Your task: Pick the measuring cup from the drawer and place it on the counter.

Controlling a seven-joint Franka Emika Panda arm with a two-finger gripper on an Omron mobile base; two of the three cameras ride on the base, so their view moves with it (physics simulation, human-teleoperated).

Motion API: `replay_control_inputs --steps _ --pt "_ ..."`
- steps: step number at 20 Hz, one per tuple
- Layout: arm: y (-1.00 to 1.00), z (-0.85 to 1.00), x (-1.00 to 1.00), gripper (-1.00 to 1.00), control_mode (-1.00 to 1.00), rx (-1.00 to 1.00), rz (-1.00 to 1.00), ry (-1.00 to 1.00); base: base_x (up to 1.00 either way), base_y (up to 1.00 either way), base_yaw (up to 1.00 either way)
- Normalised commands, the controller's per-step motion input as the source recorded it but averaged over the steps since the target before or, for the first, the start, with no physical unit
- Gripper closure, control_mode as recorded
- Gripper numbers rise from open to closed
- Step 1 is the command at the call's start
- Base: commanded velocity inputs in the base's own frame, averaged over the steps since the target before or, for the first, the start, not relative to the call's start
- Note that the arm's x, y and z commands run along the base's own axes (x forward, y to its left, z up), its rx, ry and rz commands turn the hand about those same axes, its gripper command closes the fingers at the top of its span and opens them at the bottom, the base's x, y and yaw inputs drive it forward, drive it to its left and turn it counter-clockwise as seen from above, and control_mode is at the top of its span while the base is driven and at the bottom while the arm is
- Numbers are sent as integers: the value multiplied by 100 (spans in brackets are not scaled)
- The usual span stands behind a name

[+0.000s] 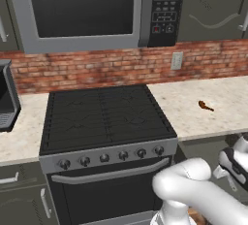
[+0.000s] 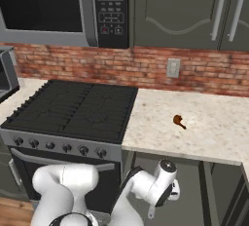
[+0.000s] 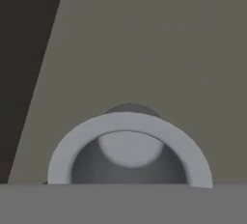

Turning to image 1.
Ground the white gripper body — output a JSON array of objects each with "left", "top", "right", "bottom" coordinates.
[{"left": 212, "top": 165, "right": 233, "bottom": 182}]

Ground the dark green drawer front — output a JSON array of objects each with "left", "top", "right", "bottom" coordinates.
[
  {"left": 0, "top": 161, "right": 47, "bottom": 192},
  {"left": 177, "top": 134, "right": 248, "bottom": 205}
]

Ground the dark stove knob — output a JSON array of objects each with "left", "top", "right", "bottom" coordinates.
[
  {"left": 99, "top": 152, "right": 110, "bottom": 164},
  {"left": 57, "top": 158, "right": 72, "bottom": 171},
  {"left": 78, "top": 155, "right": 92, "bottom": 168},
  {"left": 153, "top": 145, "right": 166, "bottom": 157},
  {"left": 136, "top": 147, "right": 147, "bottom": 159},
  {"left": 117, "top": 149, "right": 130, "bottom": 162}
]

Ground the small brown wooden spoon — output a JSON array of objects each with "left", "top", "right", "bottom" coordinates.
[{"left": 198, "top": 100, "right": 215, "bottom": 113}]

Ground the grey stove control panel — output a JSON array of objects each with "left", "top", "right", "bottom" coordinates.
[{"left": 39, "top": 138, "right": 179, "bottom": 176}]

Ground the black oven door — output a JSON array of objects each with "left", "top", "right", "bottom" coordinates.
[{"left": 46, "top": 154, "right": 176, "bottom": 225}]

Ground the black hob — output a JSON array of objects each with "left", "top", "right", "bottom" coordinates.
[{"left": 39, "top": 83, "right": 178, "bottom": 156}]

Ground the dark green base cupboard door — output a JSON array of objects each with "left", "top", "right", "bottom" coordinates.
[{"left": 0, "top": 183, "right": 60, "bottom": 225}]

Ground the grey microwave oven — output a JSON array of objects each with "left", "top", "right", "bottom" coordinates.
[{"left": 5, "top": 0, "right": 187, "bottom": 54}]

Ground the black toaster oven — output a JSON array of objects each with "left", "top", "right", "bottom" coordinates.
[{"left": 0, "top": 59, "right": 22, "bottom": 133}]

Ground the grey oven door handle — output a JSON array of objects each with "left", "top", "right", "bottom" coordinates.
[{"left": 50, "top": 156, "right": 171, "bottom": 185}]

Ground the grey wall socket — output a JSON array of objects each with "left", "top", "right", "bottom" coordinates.
[{"left": 170, "top": 51, "right": 184, "bottom": 71}]

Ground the grey cupboard door handle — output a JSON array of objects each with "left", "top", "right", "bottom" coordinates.
[
  {"left": 0, "top": 15, "right": 10, "bottom": 44},
  {"left": 237, "top": 8, "right": 248, "bottom": 33}
]

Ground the dark green wall cupboard door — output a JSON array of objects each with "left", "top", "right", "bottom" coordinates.
[
  {"left": 177, "top": 0, "right": 248, "bottom": 43},
  {"left": 0, "top": 0, "right": 21, "bottom": 52}
]

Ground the grey microwave door handle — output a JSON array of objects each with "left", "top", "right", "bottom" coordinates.
[{"left": 138, "top": 0, "right": 155, "bottom": 48}]

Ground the grey base cupboard handle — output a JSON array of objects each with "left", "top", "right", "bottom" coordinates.
[{"left": 40, "top": 187, "right": 53, "bottom": 220}]

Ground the grey drawer handle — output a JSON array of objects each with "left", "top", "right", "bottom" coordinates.
[{"left": 0, "top": 172, "right": 20, "bottom": 185}]

